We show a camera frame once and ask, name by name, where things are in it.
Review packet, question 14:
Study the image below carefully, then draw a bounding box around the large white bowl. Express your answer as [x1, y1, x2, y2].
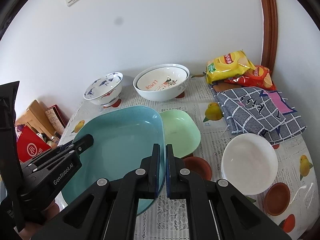
[133, 63, 190, 102]

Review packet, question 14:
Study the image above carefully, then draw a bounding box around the white lemon print bowl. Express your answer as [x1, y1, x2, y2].
[137, 67, 188, 91]

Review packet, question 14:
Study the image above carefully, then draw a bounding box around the yellow chips bag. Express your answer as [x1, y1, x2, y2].
[206, 50, 255, 84]

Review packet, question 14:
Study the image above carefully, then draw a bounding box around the white floral bowl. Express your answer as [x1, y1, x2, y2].
[221, 133, 278, 196]

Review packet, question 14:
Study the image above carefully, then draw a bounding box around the patterned red box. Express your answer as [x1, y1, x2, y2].
[44, 105, 67, 135]

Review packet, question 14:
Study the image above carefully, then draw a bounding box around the blue square plate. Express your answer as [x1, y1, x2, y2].
[62, 106, 165, 204]

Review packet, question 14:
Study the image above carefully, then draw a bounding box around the blue crane patterned bowl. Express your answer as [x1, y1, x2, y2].
[83, 72, 123, 107]

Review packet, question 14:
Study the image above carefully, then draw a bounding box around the fruit print tablecloth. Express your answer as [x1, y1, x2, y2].
[53, 76, 318, 240]

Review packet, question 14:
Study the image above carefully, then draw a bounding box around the wooden chair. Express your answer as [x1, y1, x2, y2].
[15, 100, 55, 138]

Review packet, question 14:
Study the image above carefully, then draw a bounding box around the brown clay bowl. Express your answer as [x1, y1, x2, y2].
[263, 183, 290, 216]
[183, 156, 212, 180]

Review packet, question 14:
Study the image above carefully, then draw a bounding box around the green square plate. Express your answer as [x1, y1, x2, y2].
[160, 109, 201, 158]

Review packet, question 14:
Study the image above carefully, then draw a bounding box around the brown wooden door frame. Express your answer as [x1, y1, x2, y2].
[261, 0, 278, 72]

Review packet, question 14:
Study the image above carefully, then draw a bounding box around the red paper bag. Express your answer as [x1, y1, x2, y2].
[17, 126, 51, 163]

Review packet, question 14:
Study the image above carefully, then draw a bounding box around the grey checked cloth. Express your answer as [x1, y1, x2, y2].
[211, 87, 307, 145]

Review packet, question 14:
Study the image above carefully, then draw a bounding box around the red chips bag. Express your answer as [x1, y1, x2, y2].
[224, 65, 277, 90]

